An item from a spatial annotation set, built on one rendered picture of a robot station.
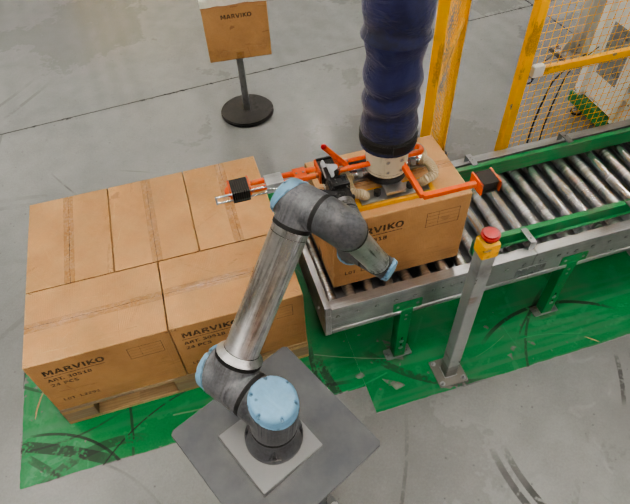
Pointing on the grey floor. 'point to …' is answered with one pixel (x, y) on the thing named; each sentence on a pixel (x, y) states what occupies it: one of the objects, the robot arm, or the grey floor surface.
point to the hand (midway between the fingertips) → (321, 170)
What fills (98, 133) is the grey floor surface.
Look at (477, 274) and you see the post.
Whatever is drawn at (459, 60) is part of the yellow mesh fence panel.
